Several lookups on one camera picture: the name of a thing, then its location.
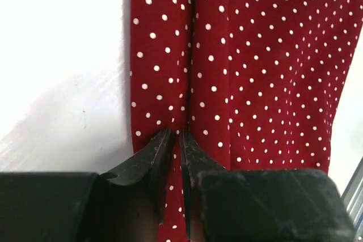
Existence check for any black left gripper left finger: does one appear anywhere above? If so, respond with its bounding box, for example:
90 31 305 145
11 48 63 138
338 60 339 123
102 128 172 224

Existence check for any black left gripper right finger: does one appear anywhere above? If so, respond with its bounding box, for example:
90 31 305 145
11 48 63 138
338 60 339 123
179 130 225 239

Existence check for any dark red polka-dot skirt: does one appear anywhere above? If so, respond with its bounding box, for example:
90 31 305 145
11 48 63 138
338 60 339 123
130 0 362 241

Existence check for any aluminium frame rail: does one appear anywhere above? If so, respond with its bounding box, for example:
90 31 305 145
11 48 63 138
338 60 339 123
342 159 363 228

